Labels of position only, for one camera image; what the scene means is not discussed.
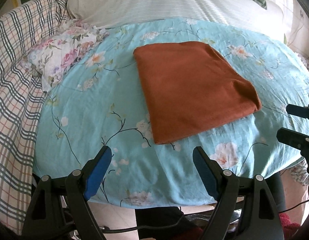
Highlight plaid checked blanket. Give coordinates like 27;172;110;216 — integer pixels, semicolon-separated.
0;0;70;234

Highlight dark red fuzzy garment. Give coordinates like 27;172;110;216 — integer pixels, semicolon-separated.
279;213;301;240

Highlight white striped blanket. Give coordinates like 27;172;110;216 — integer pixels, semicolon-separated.
67;0;284;41

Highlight rust orange knit sweater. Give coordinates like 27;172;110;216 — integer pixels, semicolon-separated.
133;41;261;145

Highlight light blue floral bedsheet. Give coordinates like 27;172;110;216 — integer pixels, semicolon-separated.
33;18;309;208

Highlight white pink floral pillow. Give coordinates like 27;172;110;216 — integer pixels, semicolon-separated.
20;20;109;92

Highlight black cable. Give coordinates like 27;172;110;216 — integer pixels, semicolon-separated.
99;204;185;233

